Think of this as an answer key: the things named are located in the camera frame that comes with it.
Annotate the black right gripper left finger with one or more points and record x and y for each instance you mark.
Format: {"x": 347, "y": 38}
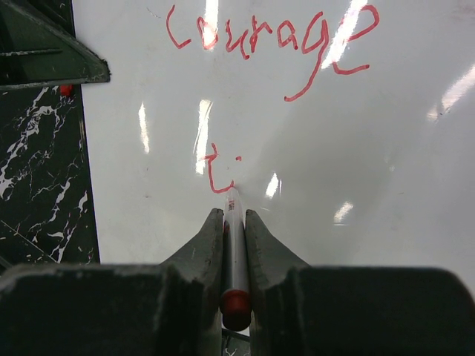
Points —
{"x": 170, "y": 308}

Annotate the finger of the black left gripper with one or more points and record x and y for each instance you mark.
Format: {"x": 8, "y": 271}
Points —
{"x": 39, "y": 47}

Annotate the white whiteboard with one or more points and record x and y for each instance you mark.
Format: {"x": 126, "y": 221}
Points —
{"x": 347, "y": 125}

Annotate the red whiteboard marker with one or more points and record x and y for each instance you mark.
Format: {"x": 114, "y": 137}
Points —
{"x": 235, "y": 299}

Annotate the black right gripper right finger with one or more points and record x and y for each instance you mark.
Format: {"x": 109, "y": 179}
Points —
{"x": 299, "y": 309}

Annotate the red marker cap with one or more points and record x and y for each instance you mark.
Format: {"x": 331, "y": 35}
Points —
{"x": 66, "y": 90}

